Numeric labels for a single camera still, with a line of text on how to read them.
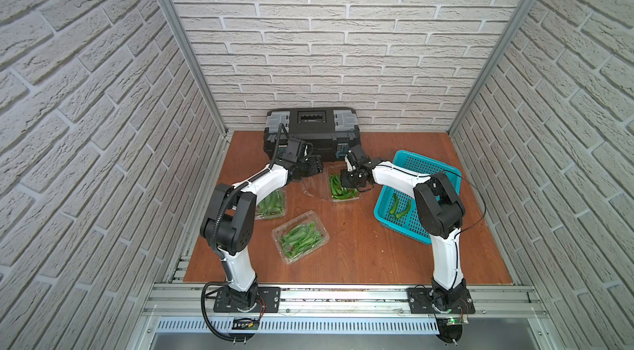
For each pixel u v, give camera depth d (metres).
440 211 0.54
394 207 0.93
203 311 0.69
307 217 0.86
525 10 0.77
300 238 0.83
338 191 0.97
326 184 0.97
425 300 0.74
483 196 0.99
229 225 0.48
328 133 0.95
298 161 0.74
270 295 0.75
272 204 0.90
